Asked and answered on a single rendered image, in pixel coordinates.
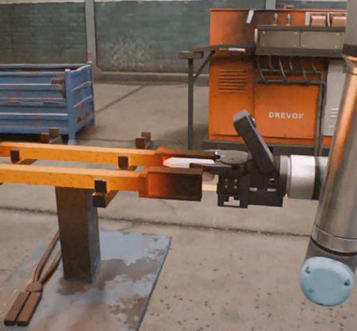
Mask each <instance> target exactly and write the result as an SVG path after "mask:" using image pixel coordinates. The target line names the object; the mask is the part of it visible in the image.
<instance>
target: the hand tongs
mask: <svg viewBox="0 0 357 331"><path fill-rule="evenodd" d="M58 239H59V230H58V231H57V233H56V234H55V236H54V237H53V239H52V241H51V243H50V245H49V247H48V248H47V250H46V251H45V253H44V254H43V257H42V259H41V260H40V262H39V264H38V266H37V268H36V271H35V273H34V276H33V277H34V278H33V283H32V284H30V285H27V286H26V292H24V291H20V293H19V295H18V296H17V298H16V299H15V301H14V303H13V305H12V306H11V308H10V309H9V311H8V313H7V314H6V317H5V319H4V320H3V321H4V325H15V324H16V323H17V326H28V324H29V322H30V320H31V318H32V316H33V315H34V313H35V311H36V307H37V306H38V303H39V302H40V300H41V298H42V292H43V286H42V285H43V284H44V283H45V281H46V280H47V279H48V278H49V276H50V275H51V274H52V273H53V272H54V270H55V268H56V267H57V265H58V263H59V261H60V259H61V257H62V255H61V249H60V250H59V252H58V254H57V256H56V257H55V259H54V261H53V262H52V264H51V266H50V268H49V269H48V270H47V272H46V273H45V274H44V275H43V276H42V277H41V278H40V274H41V271H42V270H41V269H42V267H43V265H44V263H45V262H46V260H47V258H48V256H49V255H50V253H51V251H52V249H53V248H54V246H55V244H56V242H57V240H58Z"/></svg>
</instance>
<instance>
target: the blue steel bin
mask: <svg viewBox="0 0 357 331"><path fill-rule="evenodd" d="M88 122H91V124H90V126H89V128H96V127H97V126H98V125H97V124H96V113H95V100H94V86H93V63H92V62H88V63H87V64H47V65H27V64H0V133H19V134H40V133H49V128H59V134H68V135H69V140H68V143H67V144H66V145H75V144H77V141H76V138H75V137H76V136H75V133H76V132H77V131H78V130H79V129H80V128H82V127H83V126H84V125H86V124H87V123H88Z"/></svg>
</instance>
